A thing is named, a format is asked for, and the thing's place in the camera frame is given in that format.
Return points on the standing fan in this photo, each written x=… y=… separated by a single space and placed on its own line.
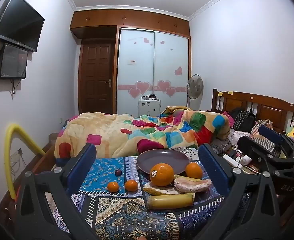
x=195 y=86

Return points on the yellow sugarcane piece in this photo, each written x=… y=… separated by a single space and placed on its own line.
x=170 y=201
x=187 y=178

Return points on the yellow foam tube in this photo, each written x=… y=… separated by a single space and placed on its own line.
x=8 y=155

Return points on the purple plate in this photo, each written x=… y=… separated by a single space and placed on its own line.
x=159 y=160

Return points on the black wall television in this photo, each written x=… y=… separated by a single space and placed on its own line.
x=19 y=22

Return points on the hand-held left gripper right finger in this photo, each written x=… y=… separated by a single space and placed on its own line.
x=213 y=167

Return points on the large orange with sticker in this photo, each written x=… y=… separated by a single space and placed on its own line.
x=164 y=176

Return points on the white hard case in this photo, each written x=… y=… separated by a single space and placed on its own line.
x=149 y=108

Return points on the striped cloth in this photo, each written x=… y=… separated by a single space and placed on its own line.
x=268 y=145

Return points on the peeled pomelo piece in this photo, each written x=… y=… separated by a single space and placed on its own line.
x=192 y=186

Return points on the medium orange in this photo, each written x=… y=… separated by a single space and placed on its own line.
x=194 y=171

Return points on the brown wooden door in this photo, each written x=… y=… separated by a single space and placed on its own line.
x=97 y=75

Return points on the black backpack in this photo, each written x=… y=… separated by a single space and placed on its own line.
x=244 y=120

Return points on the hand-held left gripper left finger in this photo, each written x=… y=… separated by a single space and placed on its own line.
x=83 y=166

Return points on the wooden bed side rail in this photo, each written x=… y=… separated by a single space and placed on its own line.
x=43 y=158

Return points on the red jujube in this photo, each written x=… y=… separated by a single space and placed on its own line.
x=118 y=172

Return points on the wooden bed headboard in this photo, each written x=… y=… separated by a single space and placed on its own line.
x=262 y=105

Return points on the colourful patchwork blanket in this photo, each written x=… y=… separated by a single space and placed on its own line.
x=107 y=130

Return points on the blue patterned tablecloth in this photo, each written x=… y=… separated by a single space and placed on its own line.
x=127 y=215

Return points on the white power strip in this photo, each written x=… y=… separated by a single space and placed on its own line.
x=230 y=160

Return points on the wooden overhead cabinet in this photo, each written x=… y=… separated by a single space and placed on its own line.
x=127 y=18

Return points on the frosted sliding wardrobe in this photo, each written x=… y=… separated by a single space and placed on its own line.
x=152 y=67

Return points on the small mandarin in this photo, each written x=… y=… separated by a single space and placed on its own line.
x=131 y=185
x=113 y=187

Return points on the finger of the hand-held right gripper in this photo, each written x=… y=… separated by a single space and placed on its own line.
x=270 y=134
x=252 y=148

